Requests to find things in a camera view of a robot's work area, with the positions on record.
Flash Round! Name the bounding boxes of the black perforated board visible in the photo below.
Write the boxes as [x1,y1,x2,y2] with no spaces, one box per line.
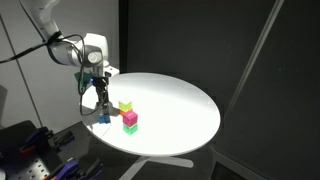
[0,121,95,180]

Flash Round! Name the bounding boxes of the purple clamp upper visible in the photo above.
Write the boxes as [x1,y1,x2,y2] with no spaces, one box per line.
[19,127,75,155]

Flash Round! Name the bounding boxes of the teal camera mount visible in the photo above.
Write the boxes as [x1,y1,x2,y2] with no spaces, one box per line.
[74,72,92,84]

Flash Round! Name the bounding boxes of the blue block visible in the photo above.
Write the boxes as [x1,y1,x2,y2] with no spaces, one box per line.
[98,115,110,124]

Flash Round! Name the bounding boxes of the green block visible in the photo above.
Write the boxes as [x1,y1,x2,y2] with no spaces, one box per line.
[123,124,138,135]

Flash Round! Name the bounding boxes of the purple clamp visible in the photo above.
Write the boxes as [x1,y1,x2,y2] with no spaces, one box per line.
[42,159,103,180]
[19,127,75,155]

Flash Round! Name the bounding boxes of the round white table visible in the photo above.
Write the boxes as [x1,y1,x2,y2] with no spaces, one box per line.
[79,72,221,180]

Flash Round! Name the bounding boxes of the yellow-green block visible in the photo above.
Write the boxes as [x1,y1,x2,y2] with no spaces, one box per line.
[118,100,132,112]

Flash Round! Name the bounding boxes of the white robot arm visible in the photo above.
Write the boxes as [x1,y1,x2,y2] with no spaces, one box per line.
[19,0,119,106]

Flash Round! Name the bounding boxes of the pink block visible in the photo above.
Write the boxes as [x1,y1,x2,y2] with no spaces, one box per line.
[123,111,138,127]

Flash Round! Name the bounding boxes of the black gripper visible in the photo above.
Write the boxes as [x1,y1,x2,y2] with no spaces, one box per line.
[91,77,109,108]

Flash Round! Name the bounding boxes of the orange block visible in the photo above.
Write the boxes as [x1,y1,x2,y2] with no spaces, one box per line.
[119,109,133,115]

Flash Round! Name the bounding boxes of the purple clamp lower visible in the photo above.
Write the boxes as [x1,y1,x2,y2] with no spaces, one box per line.
[42,159,103,180]

